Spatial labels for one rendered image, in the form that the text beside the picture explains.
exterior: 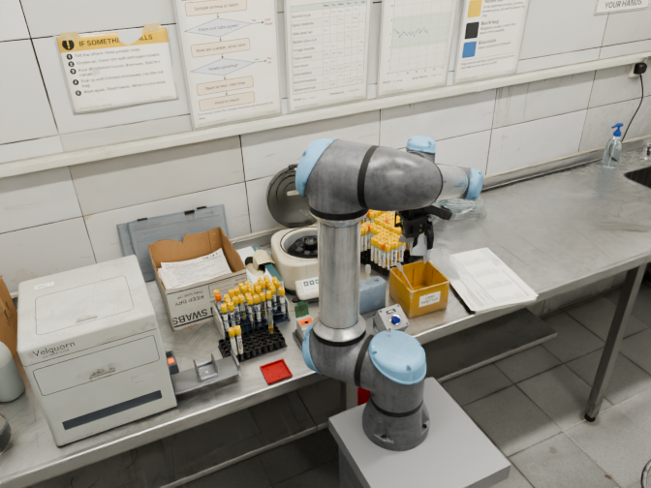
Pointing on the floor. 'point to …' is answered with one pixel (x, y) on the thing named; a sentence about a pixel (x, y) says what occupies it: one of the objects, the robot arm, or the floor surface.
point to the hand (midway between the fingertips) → (420, 253)
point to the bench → (152, 426)
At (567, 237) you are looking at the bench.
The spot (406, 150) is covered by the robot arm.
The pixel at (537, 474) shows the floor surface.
